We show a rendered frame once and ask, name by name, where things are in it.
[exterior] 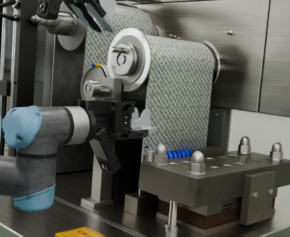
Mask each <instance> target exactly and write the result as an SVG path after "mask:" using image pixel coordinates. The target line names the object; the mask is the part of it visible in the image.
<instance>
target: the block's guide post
mask: <svg viewBox="0 0 290 237"><path fill-rule="evenodd" d="M179 204H180V203H178V202H175V201H172V200H169V214H168V221H167V222H165V225H164V227H165V228H167V229H170V230H178V229H180V224H179V223H178V214H179Z"/></svg>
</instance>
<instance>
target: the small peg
mask: <svg viewBox="0 0 290 237"><path fill-rule="evenodd" d="M110 52H111V53H121V52H122V48H121V47H113V46H111V47H110Z"/></svg>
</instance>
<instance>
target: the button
mask: <svg viewBox="0 0 290 237"><path fill-rule="evenodd" d="M55 237H105V236H103V235H101V234H99V233H97V232H95V231H93V230H91V229H89V228H87V227H82V228H78V229H72V230H69V231H64V232H60V233H56V234H55Z"/></svg>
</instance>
